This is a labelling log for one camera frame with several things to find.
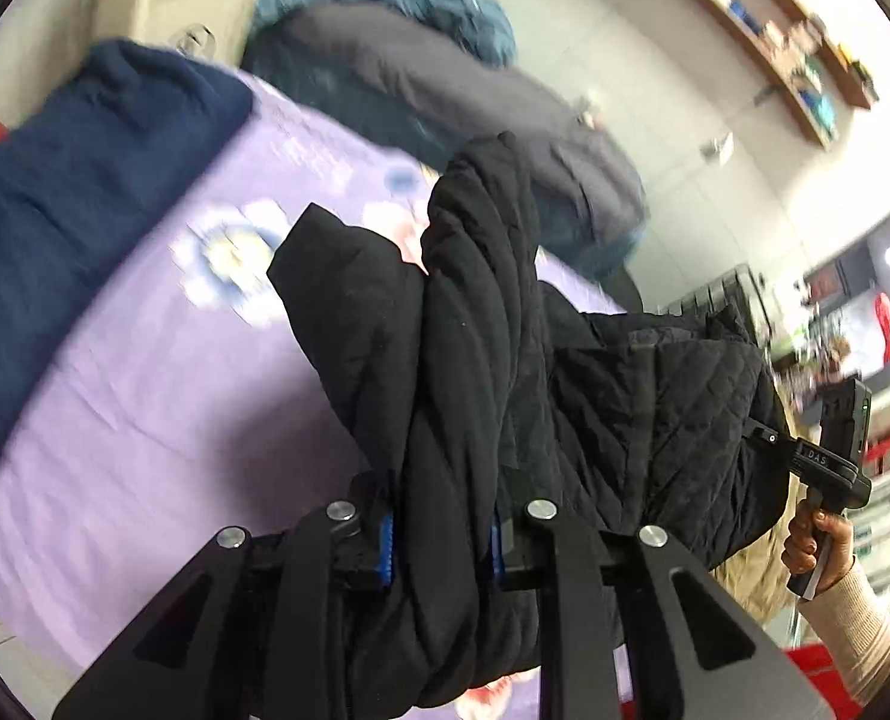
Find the black quilted jacket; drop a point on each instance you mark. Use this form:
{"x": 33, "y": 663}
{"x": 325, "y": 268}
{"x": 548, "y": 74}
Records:
{"x": 535, "y": 427}

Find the lilac floral bedsheet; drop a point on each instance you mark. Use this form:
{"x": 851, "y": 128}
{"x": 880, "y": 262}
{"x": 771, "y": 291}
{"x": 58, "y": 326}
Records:
{"x": 159, "y": 427}

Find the light blue jacket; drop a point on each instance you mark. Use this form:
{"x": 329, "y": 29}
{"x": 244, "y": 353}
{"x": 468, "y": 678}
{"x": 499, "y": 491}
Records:
{"x": 392, "y": 0}

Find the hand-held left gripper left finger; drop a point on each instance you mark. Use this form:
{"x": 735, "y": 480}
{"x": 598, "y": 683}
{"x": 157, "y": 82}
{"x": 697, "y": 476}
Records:
{"x": 317, "y": 600}

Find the white wall outlet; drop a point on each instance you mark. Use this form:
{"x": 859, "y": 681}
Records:
{"x": 718, "y": 148}

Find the person's right hand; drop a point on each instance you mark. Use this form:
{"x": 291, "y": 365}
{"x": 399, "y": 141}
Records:
{"x": 816, "y": 540}

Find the grey garment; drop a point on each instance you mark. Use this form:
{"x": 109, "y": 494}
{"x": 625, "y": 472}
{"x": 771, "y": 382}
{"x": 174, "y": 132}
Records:
{"x": 452, "y": 105}

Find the navy blue garment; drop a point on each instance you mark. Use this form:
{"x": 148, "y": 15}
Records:
{"x": 62, "y": 240}

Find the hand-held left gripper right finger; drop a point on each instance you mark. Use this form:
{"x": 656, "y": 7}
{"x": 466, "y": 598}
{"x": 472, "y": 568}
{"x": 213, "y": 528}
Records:
{"x": 565, "y": 600}

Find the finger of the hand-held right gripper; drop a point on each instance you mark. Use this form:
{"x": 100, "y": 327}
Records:
{"x": 763, "y": 435}

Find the long wooden wall shelf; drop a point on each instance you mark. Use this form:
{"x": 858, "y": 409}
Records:
{"x": 775, "y": 30}

